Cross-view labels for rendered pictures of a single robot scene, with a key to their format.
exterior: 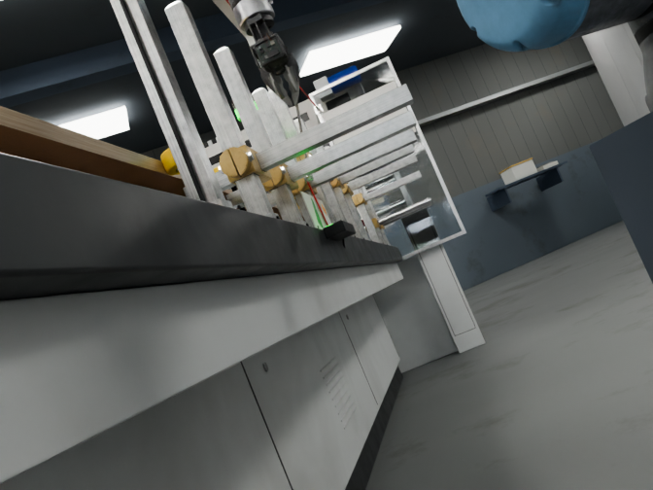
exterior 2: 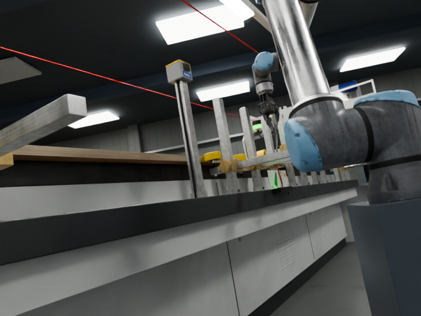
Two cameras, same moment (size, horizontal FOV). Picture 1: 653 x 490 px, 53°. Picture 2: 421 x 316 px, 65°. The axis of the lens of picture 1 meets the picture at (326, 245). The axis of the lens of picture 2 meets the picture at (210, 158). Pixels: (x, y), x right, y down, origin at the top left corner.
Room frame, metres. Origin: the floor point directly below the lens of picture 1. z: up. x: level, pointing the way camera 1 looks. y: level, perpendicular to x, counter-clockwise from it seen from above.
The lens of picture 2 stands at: (-0.21, -0.42, 0.66)
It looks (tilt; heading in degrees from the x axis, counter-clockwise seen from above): 9 degrees up; 24
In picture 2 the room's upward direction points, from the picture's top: 10 degrees counter-clockwise
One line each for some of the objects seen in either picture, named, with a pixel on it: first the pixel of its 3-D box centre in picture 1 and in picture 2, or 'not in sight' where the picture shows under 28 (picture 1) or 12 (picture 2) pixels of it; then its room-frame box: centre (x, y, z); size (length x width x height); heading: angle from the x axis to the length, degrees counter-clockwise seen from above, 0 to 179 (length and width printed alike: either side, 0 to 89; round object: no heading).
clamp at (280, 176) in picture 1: (277, 178); (255, 165); (1.39, 0.04, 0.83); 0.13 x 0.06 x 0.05; 171
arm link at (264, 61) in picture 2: not in sight; (265, 64); (1.40, -0.11, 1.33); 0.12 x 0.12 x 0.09; 21
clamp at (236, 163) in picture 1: (245, 167); (232, 166); (1.15, 0.08, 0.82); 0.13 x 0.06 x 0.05; 171
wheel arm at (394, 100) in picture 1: (296, 147); (253, 162); (1.15, -0.02, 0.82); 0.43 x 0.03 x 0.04; 81
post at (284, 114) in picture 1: (305, 164); (285, 150); (1.87, -0.03, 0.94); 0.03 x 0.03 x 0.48; 81
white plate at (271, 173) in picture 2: (320, 215); (278, 179); (1.59, -0.01, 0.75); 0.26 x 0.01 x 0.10; 171
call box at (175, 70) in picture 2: not in sight; (179, 74); (0.87, 0.12, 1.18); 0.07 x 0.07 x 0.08; 81
